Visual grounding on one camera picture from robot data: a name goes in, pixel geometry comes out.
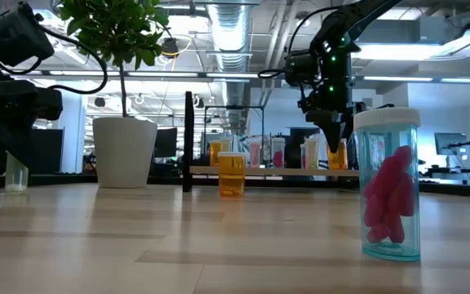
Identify thin black cable loop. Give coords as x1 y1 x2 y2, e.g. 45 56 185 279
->
257 68 288 80

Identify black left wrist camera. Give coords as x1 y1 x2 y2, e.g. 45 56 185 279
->
0 80 64 122

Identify black partition panel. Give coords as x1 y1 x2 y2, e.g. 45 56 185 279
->
30 128 65 176

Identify white building pillar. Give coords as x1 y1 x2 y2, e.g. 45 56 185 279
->
57 89 89 175

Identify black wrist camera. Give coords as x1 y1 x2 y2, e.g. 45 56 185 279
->
0 80 64 122
284 52 321 86

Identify silver ventilation duct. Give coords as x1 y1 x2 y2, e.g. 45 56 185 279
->
206 0 256 136

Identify white plant pot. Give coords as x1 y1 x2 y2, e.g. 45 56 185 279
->
92 116 159 189

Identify long ceiling light strip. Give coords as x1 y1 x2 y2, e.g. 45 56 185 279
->
0 68 470 84

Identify black hanging ceiling device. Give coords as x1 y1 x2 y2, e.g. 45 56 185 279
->
161 37 180 57

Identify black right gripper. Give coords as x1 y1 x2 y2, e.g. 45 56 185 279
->
299 42 366 154

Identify large orange pill bottle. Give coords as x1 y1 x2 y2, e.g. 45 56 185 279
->
326 138 349 171
217 151 247 198
209 140 224 167

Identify black looped cable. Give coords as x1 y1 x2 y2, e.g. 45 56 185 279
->
286 6 340 56
0 22 109 96

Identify black aluminium crossbar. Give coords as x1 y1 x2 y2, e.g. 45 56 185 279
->
147 175 354 189

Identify wooden shelf black metal legs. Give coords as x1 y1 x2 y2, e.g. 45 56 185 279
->
182 91 395 193

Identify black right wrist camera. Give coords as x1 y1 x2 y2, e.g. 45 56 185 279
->
284 52 321 86

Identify green leafy plant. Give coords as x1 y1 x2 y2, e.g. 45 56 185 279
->
57 0 171 119

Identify black office monitor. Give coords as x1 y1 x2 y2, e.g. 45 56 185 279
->
154 127 179 159
433 131 468 157

